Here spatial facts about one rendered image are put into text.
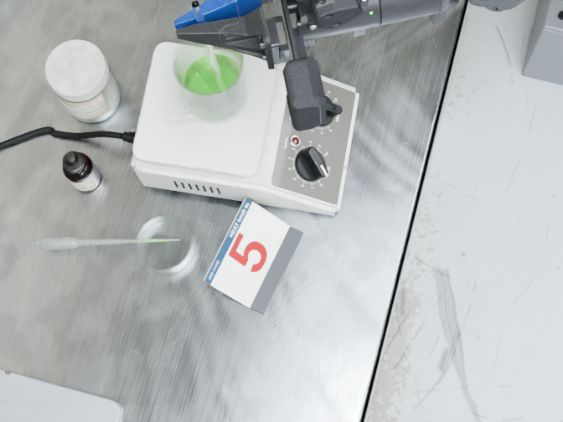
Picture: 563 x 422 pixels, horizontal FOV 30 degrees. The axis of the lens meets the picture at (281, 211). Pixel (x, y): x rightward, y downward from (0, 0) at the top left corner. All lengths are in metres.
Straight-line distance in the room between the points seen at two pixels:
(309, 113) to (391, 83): 0.31
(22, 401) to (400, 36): 0.52
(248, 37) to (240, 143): 0.17
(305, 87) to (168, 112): 0.25
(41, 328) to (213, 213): 0.20
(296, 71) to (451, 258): 0.33
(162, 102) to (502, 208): 0.35
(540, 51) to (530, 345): 0.28
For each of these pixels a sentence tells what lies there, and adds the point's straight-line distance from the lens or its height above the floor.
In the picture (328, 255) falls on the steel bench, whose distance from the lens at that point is 1.02.
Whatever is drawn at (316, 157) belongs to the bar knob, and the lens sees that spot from 0.98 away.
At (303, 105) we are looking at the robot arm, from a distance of 0.77.
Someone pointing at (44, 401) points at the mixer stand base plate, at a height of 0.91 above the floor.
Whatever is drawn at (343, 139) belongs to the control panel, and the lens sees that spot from 1.02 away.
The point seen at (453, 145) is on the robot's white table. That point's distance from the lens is 1.06.
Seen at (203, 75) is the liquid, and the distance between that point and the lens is 0.96.
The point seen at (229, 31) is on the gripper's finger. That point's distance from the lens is 0.81.
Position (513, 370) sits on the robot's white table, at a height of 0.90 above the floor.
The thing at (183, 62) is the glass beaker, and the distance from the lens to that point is 0.95.
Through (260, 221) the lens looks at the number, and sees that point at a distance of 1.01.
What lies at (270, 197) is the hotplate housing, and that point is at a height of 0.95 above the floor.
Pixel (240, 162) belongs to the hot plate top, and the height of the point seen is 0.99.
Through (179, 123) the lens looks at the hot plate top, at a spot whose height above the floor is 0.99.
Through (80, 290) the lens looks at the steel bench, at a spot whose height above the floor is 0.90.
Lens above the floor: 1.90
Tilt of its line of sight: 75 degrees down
